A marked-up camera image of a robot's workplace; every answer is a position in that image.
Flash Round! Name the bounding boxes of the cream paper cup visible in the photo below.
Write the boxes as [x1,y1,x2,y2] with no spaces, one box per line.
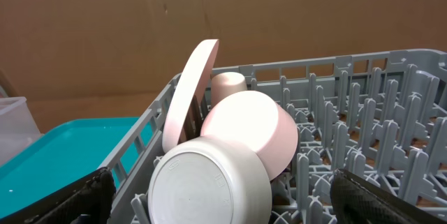
[211,72,247,107]

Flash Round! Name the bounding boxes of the small pink bowl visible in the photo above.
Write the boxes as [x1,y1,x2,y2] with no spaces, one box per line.
[200,91,298,180]

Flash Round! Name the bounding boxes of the large pink plate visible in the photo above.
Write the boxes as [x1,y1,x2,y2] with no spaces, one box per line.
[162,39,219,153]

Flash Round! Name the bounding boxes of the teal plastic tray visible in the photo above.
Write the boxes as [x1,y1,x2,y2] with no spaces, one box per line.
[1,117,137,221]

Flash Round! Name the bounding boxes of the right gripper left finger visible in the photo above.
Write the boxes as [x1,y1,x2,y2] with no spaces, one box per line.
[1,167,117,224]

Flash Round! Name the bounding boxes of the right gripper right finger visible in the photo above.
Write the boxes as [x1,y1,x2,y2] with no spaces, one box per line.
[330,169,446,224]

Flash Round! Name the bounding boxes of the clear plastic bin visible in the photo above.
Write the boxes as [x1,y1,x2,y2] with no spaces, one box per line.
[1,97,42,165]

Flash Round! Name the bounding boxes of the grey bowl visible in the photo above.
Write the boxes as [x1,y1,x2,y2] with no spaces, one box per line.
[147,137,272,224]

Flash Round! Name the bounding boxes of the grey dishwasher rack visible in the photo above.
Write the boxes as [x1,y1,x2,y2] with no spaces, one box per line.
[104,50,446,223]

